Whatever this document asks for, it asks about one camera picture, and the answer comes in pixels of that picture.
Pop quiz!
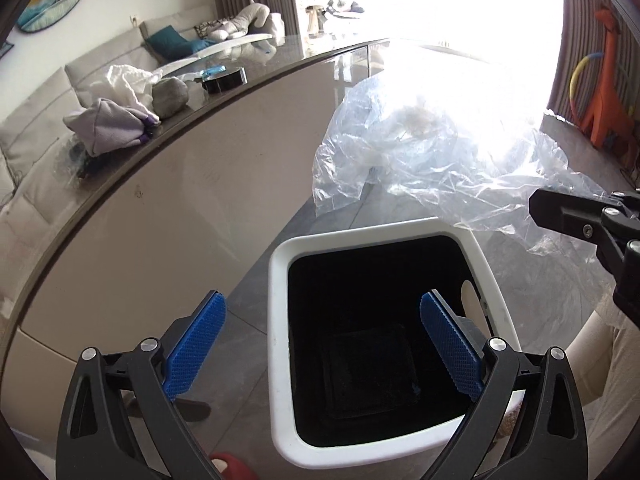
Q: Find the white trash bin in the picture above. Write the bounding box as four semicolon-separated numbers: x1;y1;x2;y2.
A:
268;218;518;470

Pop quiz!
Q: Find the black tape roll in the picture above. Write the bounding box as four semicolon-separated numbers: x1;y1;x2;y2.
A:
201;67;247;94

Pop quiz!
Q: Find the clear plastic bag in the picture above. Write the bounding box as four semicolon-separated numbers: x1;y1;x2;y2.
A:
311;77;622;302

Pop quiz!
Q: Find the lilac cloth bag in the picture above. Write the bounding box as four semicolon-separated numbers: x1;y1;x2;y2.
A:
63;98;160;158

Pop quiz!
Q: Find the white plush toy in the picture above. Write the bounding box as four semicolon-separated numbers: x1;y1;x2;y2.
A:
205;1;285;42

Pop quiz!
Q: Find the grey knit pouch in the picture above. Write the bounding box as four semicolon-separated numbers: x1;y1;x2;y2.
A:
152;77;189;120

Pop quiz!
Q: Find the patterned cushion near plush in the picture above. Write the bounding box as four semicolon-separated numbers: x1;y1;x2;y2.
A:
194;18;227;39

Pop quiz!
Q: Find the white crumpled cloth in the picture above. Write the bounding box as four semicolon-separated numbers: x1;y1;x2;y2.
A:
89;64;162;115

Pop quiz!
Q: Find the teal cushion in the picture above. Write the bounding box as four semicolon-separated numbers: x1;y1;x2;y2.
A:
146;26;213;62

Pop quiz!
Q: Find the orange giraffe toy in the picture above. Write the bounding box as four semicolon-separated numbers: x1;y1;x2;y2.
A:
568;8;634;148

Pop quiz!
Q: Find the grey sectional sofa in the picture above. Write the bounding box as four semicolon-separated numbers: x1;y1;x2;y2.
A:
0;4;281;241

